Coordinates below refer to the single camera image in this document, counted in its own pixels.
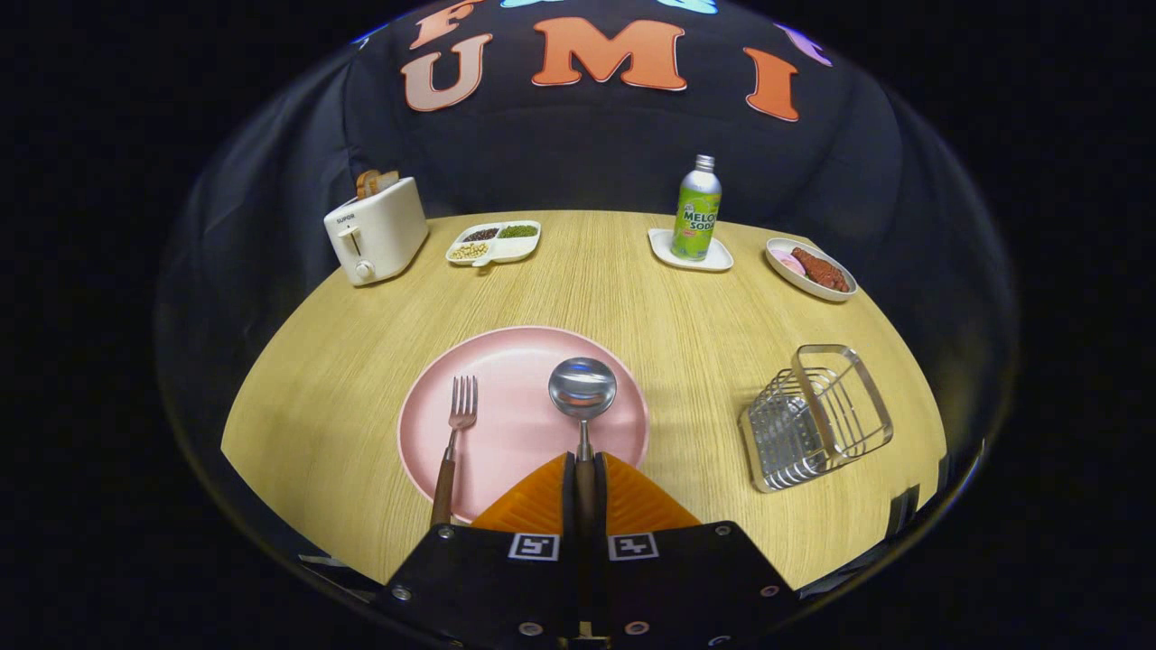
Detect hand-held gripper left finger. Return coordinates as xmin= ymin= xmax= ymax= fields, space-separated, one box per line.
xmin=375 ymin=451 xmax=579 ymax=646

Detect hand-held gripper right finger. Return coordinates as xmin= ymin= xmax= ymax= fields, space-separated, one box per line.
xmin=592 ymin=451 xmax=800 ymax=646

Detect spoon with wooden handle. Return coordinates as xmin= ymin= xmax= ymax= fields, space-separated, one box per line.
xmin=548 ymin=357 xmax=619 ymax=543

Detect fork with wooden handle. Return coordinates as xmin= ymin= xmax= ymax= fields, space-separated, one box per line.
xmin=430 ymin=376 xmax=480 ymax=527

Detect pink round plate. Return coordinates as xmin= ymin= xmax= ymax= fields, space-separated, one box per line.
xmin=397 ymin=326 xmax=650 ymax=525

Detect white divided snack dish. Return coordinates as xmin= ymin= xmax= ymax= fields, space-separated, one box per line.
xmin=445 ymin=220 xmax=543 ymax=269

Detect white square coaster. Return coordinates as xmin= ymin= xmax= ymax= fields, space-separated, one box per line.
xmin=648 ymin=227 xmax=734 ymax=273

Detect white round food plate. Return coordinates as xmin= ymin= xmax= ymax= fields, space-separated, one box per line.
xmin=765 ymin=237 xmax=859 ymax=302

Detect green soda bottle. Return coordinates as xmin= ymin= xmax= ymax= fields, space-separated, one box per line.
xmin=671 ymin=154 xmax=723 ymax=263

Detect red-brown meat piece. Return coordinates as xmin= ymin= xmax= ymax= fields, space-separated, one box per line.
xmin=791 ymin=246 xmax=852 ymax=293

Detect cream white toaster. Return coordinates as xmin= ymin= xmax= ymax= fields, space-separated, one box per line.
xmin=323 ymin=176 xmax=430 ymax=288

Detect metal wire cutlery rack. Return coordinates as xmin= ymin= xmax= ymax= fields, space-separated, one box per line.
xmin=739 ymin=344 xmax=895 ymax=494

